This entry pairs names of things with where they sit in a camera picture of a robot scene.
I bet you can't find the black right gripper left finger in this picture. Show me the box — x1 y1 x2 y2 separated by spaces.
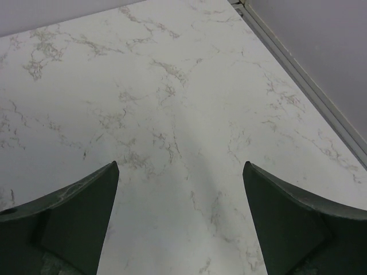
1 162 119 274

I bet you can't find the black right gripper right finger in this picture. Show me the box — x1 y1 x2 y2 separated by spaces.
243 162 366 274

